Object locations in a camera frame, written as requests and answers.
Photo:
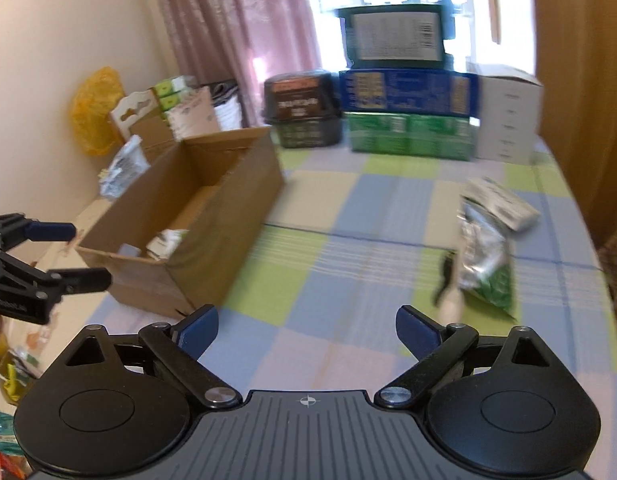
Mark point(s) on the chair with brown quilted cover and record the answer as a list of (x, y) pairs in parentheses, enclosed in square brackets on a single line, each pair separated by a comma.
[(615, 255)]

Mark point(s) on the black white striped bag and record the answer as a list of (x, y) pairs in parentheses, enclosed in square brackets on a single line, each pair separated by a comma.
[(227, 105)]

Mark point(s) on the pink curtain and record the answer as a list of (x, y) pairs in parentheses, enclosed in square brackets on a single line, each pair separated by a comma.
[(238, 35)]

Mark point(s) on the dark green box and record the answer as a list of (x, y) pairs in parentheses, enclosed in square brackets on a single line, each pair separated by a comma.
[(391, 35)]

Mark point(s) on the cream worn bench seat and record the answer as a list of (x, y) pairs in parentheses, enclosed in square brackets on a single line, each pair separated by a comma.
[(63, 255)]

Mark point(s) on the small cardboard box with flap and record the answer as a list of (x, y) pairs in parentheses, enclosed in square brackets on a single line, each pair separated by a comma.
[(146, 125)]

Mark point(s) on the white paper bag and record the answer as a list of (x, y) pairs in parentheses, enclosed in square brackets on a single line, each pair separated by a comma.
[(193, 116)]

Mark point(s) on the green carton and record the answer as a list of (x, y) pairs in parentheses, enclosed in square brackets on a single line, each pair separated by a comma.
[(413, 135)]

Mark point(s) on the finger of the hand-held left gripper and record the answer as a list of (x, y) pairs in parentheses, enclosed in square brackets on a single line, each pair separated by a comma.
[(51, 232), (83, 280)]

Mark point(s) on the wooden wardrobe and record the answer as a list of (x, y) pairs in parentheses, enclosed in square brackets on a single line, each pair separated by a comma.
[(578, 85)]

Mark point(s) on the yellow plastic bag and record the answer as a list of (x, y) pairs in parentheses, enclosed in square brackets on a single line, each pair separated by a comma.
[(96, 110)]

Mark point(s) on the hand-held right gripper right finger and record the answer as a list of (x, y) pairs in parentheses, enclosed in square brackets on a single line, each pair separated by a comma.
[(416, 332)]

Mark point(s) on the silver green foil bag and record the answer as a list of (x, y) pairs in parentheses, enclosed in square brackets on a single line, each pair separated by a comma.
[(486, 255)]

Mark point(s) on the colourful snack packets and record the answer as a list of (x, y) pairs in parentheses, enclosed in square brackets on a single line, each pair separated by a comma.
[(8, 410)]

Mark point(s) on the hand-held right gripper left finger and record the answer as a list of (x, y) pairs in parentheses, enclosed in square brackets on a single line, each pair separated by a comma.
[(201, 330)]

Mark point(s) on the green tissue packs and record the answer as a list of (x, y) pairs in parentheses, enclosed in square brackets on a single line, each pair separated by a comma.
[(176, 91)]

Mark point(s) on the long white box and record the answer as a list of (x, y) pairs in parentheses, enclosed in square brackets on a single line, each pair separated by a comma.
[(503, 205)]

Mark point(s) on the clear plastic bag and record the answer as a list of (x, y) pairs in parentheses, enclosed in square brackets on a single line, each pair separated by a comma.
[(123, 167)]

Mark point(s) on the blue carton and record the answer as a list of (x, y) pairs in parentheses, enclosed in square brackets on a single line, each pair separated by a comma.
[(408, 91)]

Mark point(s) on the green white medicine box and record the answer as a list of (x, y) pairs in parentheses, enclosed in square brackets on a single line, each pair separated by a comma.
[(166, 245)]

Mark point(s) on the checked cloth desktop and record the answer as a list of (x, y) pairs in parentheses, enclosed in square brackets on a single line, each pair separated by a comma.
[(348, 280)]

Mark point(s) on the white carton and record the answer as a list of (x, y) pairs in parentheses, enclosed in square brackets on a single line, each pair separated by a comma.
[(508, 115)]

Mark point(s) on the black food container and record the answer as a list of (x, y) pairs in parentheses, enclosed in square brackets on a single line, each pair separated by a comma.
[(303, 110)]

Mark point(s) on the brown cardboard box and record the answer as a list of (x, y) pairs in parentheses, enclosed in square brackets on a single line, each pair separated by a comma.
[(228, 200)]

